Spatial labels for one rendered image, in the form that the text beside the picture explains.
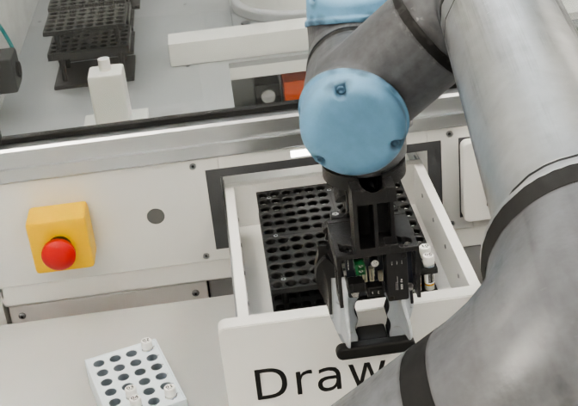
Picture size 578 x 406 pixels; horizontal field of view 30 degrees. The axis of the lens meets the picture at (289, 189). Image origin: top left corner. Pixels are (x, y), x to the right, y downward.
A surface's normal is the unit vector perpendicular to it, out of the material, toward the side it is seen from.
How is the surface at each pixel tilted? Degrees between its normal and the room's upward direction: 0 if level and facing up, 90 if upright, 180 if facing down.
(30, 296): 90
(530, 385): 35
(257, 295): 0
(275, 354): 90
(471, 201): 90
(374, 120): 90
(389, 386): 40
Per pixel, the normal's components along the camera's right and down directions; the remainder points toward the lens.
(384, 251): 0.11, 0.46
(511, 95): -0.62, -0.66
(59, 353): -0.09, -0.88
